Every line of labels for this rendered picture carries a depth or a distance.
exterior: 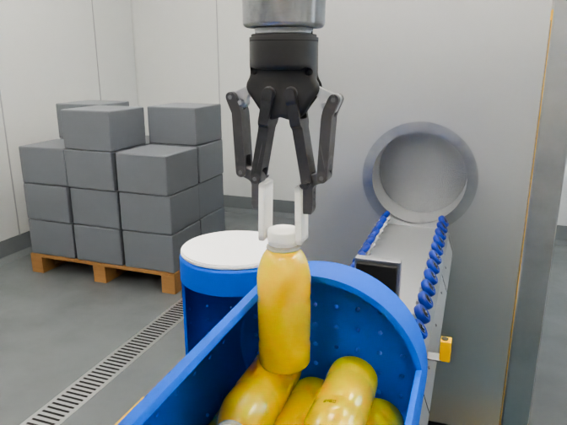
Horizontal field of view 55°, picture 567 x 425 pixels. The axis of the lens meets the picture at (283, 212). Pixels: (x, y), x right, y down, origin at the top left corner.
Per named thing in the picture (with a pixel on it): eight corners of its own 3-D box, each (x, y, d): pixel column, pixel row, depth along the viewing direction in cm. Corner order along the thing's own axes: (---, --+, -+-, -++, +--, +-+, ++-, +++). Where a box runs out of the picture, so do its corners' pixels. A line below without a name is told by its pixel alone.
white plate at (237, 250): (201, 227, 155) (201, 231, 156) (163, 261, 129) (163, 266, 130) (296, 233, 151) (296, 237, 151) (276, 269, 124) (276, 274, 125)
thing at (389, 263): (397, 323, 122) (402, 259, 118) (395, 331, 119) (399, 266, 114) (354, 316, 125) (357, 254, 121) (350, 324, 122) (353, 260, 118)
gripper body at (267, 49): (331, 32, 60) (328, 116, 63) (260, 33, 63) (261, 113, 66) (311, 29, 54) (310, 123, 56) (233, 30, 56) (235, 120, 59)
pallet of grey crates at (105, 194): (227, 255, 431) (223, 103, 399) (175, 294, 359) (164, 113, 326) (102, 239, 470) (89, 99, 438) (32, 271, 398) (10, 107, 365)
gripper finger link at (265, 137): (274, 89, 58) (262, 86, 59) (256, 186, 62) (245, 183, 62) (286, 88, 62) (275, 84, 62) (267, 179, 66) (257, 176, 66)
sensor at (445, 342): (450, 357, 114) (452, 336, 113) (449, 363, 112) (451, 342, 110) (413, 350, 117) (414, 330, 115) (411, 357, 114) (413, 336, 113)
